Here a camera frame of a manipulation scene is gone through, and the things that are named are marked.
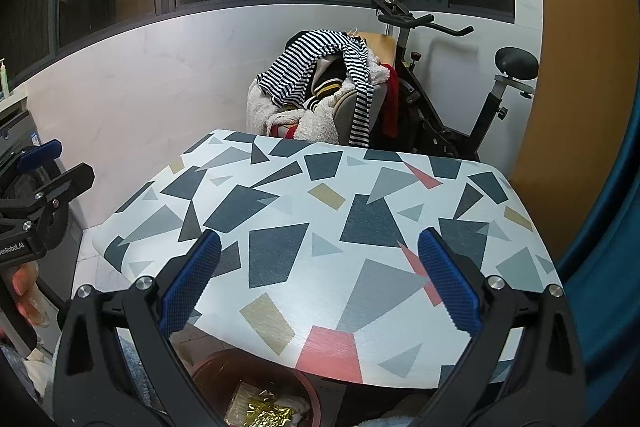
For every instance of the person's left hand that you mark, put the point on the person's left hand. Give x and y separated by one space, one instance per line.
28 297

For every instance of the gold foil wrapper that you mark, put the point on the gold foil wrapper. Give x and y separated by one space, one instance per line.
251 406

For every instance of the black exercise bike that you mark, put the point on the black exercise bike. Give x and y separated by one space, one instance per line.
447 103

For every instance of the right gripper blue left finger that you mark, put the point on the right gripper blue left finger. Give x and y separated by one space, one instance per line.
183 279

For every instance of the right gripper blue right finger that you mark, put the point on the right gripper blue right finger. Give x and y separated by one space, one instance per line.
446 270

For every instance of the geometric patterned table cover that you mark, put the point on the geometric patterned table cover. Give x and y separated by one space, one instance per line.
319 267

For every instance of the striped shirt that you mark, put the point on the striped shirt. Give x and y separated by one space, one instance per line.
313 66

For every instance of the cream fleece clothes pile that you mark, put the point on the cream fleece clothes pile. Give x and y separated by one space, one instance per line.
326 115

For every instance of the brown round trash bin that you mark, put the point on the brown round trash bin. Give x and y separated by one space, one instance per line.
229 379

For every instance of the wooden chair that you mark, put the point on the wooden chair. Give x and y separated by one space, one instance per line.
383 46

